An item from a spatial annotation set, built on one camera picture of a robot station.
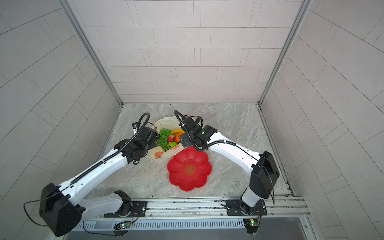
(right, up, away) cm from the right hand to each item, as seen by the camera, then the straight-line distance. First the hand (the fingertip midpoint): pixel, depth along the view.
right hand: (187, 137), depth 80 cm
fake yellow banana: (-8, +1, +16) cm, 18 cm away
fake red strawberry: (-11, -3, +14) cm, 18 cm away
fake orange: (-7, -3, +13) cm, 15 cm away
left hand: (-20, -1, +1) cm, 20 cm away
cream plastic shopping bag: (-11, +7, +11) cm, 17 cm away
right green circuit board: (+32, -38, -12) cm, 51 cm away
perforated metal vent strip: (-36, -40, -11) cm, 55 cm away
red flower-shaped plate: (+1, -19, +4) cm, 19 cm away
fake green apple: (-10, -5, +7) cm, 13 cm away
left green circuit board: (-27, -37, -15) cm, 48 cm away
